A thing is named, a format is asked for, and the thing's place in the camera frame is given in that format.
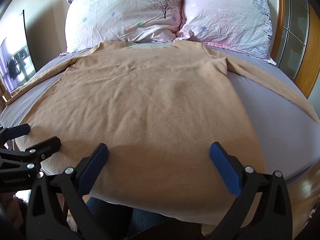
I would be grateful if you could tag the pink pillow with tree print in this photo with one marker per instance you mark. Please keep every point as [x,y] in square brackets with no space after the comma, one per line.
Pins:
[120,12]

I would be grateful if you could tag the wooden door with glass panes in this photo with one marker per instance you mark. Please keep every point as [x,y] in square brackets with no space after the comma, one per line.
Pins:
[297,30]

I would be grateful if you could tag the bed with purple sheet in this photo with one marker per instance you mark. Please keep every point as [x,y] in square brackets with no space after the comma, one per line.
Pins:
[275,120]

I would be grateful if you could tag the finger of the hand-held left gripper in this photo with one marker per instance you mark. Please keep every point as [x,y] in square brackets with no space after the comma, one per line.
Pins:
[21,129]
[48,145]

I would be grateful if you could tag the pink pillow with flower print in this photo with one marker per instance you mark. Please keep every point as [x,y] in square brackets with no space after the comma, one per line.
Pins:
[225,12]

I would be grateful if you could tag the window with hanging clothes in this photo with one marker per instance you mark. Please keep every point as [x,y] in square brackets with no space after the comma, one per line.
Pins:
[15,62]

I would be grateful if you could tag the person's legs in jeans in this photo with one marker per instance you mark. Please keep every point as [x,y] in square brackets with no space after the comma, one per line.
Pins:
[107,212]

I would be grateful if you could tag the tan long-sleeve shirt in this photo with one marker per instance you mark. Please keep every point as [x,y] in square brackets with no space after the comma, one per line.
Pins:
[150,105]

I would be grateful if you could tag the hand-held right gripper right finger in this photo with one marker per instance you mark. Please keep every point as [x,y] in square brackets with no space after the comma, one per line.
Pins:
[225,171]

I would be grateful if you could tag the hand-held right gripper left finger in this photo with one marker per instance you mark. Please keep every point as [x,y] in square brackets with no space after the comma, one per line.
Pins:
[93,168]

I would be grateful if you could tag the wooden headboard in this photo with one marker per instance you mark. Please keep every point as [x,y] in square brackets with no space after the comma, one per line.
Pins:
[279,17]

